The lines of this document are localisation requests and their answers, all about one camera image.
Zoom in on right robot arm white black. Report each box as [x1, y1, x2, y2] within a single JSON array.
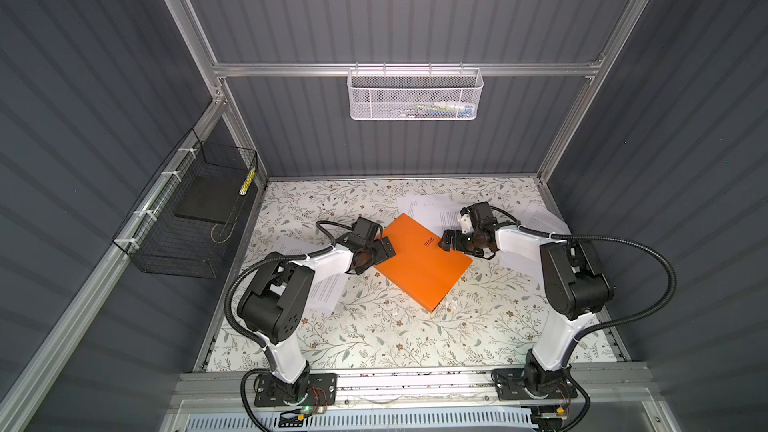
[[439, 202, 613, 398]]

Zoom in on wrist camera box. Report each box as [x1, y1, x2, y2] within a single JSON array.
[[459, 202, 497, 234], [352, 217, 383, 243]]

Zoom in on aluminium frame post right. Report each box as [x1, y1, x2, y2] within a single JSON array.
[[537, 0, 650, 185]]

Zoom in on yellow marker in basket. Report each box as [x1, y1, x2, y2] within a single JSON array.
[[239, 168, 256, 196]]

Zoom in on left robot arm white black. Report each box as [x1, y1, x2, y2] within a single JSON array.
[[224, 218, 396, 386]]

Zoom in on black pad in basket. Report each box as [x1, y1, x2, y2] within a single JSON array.
[[174, 176, 240, 225]]

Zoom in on white wire mesh basket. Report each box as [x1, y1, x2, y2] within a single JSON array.
[[346, 72, 484, 121]]

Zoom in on white vented panel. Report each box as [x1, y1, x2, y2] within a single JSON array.
[[182, 407, 538, 432]]

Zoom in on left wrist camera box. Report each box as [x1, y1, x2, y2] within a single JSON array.
[[352, 217, 383, 243]]

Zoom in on aluminium frame post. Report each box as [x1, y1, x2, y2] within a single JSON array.
[[537, 0, 650, 185], [163, 0, 268, 185]]

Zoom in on white printed sheets centre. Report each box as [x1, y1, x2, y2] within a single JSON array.
[[396, 195, 465, 237]]

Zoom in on floral table mat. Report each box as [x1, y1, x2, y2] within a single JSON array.
[[206, 176, 619, 372]]

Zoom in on orange folder black inside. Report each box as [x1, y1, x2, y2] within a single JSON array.
[[374, 214, 473, 312]]

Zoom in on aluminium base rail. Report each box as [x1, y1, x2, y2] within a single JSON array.
[[169, 362, 659, 410]]

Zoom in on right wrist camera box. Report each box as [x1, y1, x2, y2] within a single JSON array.
[[459, 202, 497, 234]]

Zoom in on black corrugated cable right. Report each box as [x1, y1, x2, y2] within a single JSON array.
[[491, 206, 678, 337]]

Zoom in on black wire basket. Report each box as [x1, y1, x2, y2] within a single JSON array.
[[113, 132, 259, 279]]

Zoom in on aluminium frame post left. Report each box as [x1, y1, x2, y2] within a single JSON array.
[[163, 0, 268, 185]]

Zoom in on aluminium frame crossbar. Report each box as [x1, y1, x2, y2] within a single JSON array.
[[214, 62, 597, 78]]

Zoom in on markers in white basket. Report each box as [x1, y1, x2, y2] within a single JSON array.
[[398, 101, 476, 120]]

